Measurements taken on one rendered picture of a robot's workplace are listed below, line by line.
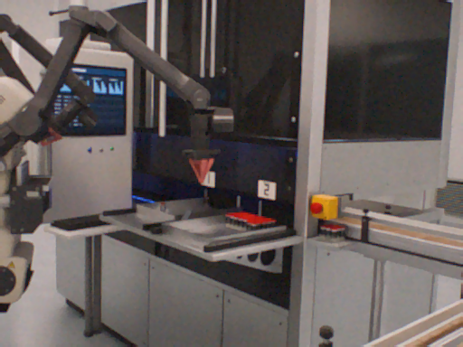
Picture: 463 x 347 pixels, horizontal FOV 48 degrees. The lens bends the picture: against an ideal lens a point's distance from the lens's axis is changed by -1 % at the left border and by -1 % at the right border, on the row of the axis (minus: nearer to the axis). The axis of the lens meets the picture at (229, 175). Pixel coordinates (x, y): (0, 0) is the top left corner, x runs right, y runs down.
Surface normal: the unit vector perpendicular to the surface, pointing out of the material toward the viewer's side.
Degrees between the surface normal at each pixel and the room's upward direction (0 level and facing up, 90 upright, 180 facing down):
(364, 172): 90
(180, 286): 90
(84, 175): 90
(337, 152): 90
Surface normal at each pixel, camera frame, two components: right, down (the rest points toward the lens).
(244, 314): -0.75, 0.06
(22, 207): 0.24, 0.13
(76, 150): 0.75, 0.11
